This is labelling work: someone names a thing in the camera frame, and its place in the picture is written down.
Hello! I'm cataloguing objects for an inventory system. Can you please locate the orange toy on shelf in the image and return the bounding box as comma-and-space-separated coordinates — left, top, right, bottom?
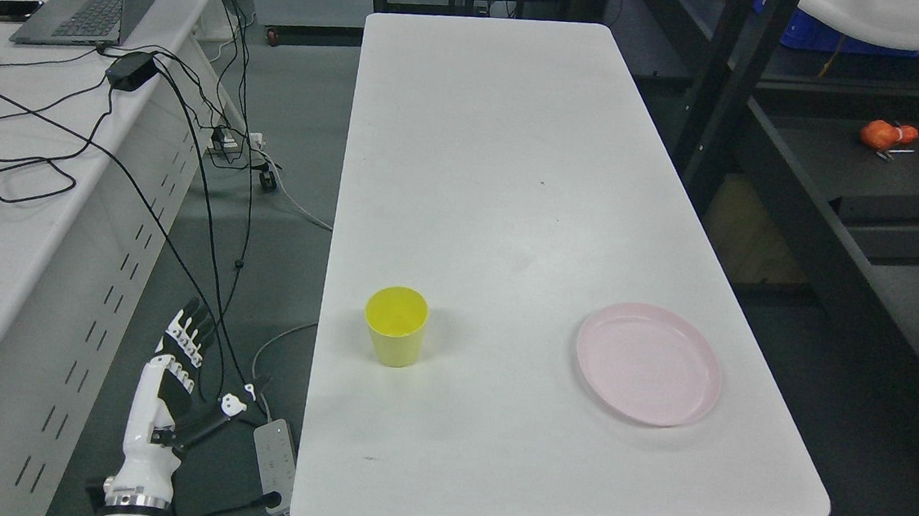
858, 119, 919, 151

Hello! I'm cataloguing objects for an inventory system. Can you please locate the blue plastic crate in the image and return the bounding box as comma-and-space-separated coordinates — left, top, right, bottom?
780, 9, 919, 59

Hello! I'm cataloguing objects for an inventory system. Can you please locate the black metal shelf rack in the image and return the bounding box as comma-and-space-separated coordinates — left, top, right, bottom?
598, 0, 919, 509

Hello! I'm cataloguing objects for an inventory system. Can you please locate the black power adapter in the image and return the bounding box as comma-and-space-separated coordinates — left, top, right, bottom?
104, 51, 157, 92

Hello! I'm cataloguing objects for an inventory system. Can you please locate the black cable on desk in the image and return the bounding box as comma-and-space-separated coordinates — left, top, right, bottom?
0, 74, 117, 211

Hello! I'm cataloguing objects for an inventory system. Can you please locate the desk height control panel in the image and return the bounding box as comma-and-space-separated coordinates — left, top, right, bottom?
252, 419, 297, 516

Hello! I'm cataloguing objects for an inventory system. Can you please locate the grey laptop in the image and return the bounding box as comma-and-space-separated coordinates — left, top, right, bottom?
9, 0, 157, 47

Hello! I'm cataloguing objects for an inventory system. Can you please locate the white standing desk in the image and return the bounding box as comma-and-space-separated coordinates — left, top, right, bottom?
290, 13, 831, 516

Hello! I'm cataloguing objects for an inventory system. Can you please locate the pink plastic plate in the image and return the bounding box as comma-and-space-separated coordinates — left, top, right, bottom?
576, 302, 723, 428

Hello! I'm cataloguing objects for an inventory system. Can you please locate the white side desk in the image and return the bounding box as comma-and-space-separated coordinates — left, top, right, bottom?
0, 0, 216, 516

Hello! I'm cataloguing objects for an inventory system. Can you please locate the yellow plastic cup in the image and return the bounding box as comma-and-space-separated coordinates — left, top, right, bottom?
364, 286, 430, 368

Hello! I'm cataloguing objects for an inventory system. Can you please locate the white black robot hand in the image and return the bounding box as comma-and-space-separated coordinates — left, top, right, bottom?
104, 297, 253, 509

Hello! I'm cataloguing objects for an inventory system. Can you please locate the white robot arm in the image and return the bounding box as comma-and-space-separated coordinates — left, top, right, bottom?
84, 476, 172, 516

